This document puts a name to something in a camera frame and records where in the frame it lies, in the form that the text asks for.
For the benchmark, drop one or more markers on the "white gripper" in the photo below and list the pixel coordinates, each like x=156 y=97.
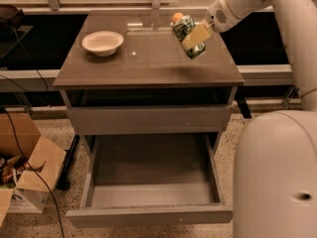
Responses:
x=218 y=17

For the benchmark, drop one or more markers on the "green soda can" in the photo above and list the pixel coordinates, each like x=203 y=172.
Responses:
x=181 y=29

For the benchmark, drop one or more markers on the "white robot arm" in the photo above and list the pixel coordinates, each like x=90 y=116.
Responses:
x=275 y=167

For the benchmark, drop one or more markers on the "closed grey top drawer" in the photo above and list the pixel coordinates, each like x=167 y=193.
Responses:
x=148 y=120

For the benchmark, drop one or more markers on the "grey drawer cabinet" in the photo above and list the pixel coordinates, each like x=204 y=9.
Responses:
x=150 y=69

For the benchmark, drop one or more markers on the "open grey middle drawer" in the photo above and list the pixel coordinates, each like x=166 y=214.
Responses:
x=146 y=180

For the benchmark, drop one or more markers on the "orange fruit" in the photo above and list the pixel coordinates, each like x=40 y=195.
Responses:
x=176 y=17

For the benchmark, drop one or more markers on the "white paper bowl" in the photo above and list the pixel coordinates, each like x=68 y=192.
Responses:
x=103 y=43

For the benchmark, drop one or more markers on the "black equipment on shelf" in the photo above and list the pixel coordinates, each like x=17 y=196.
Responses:
x=12 y=28

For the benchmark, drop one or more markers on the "snack packets in box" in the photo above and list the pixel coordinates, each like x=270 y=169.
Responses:
x=12 y=169

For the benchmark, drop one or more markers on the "open cardboard box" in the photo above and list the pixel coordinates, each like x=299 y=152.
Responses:
x=30 y=165

